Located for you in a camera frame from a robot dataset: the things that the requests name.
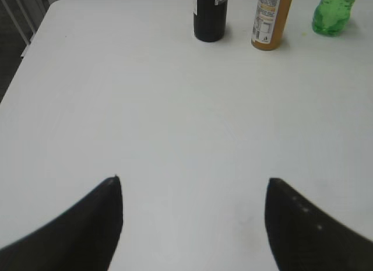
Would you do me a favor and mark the dark red wine bottle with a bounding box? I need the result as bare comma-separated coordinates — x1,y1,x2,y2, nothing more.
193,0,228,43

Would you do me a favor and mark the white metal rack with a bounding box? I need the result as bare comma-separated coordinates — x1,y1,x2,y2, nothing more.
1,0,49,46

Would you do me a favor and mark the green plastic soda bottle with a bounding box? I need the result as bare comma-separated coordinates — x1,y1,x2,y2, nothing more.
312,0,356,37

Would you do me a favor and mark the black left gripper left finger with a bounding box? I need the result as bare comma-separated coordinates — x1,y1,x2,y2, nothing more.
1,176,124,270

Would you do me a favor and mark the NFC orange juice bottle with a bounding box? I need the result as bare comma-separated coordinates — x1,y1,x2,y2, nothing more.
251,0,292,51

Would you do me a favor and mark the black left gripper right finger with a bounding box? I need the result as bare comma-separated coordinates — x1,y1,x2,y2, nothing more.
264,178,372,270

